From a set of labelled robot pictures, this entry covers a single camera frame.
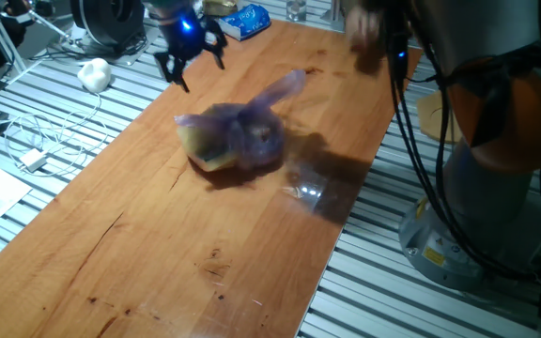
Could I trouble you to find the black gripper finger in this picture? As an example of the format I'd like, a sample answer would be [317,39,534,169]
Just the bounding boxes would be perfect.
[153,51,191,94]
[204,27,228,70]

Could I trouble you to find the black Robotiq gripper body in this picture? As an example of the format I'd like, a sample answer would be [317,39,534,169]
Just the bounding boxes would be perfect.
[157,8,216,63]

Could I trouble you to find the purple plastic bag of things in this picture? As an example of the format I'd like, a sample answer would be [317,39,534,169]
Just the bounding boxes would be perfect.
[174,69,307,173]

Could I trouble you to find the black silver handheld controller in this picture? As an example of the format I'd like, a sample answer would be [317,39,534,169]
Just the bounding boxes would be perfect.
[0,0,72,41]

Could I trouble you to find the bystander right hand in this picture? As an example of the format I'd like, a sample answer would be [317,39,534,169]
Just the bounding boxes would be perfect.
[345,5,382,51]

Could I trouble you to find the yellow snack packet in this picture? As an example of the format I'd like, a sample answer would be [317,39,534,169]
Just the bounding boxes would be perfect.
[202,0,240,18]

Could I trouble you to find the blue tissue pack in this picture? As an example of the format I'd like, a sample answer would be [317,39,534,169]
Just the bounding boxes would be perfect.
[217,3,272,42]

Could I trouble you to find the white lumpy plastic object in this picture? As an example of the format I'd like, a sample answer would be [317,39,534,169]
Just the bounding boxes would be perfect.
[76,57,113,94]

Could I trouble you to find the black round drum device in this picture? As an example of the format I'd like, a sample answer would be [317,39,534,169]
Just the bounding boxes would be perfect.
[69,0,147,48]

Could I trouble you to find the clear drinking glass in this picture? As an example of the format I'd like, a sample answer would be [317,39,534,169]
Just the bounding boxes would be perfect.
[286,0,308,23]

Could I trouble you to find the white charger adapter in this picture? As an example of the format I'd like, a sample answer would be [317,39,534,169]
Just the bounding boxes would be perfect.
[19,148,48,173]

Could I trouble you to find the brown wooden board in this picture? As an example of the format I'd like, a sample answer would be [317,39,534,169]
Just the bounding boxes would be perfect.
[0,18,423,338]

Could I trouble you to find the light wooden block piece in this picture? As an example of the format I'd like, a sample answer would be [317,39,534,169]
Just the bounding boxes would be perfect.
[415,91,463,145]

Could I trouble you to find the grey metal base plate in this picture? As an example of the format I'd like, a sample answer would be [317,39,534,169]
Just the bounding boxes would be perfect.
[47,23,162,67]

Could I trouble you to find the white charger cable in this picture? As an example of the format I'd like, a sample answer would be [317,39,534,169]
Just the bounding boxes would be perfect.
[2,91,110,178]

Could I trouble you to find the metal stand post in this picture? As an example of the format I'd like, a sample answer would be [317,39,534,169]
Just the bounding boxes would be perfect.
[321,0,352,24]

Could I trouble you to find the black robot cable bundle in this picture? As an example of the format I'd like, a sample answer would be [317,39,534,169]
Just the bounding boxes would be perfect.
[382,0,541,283]

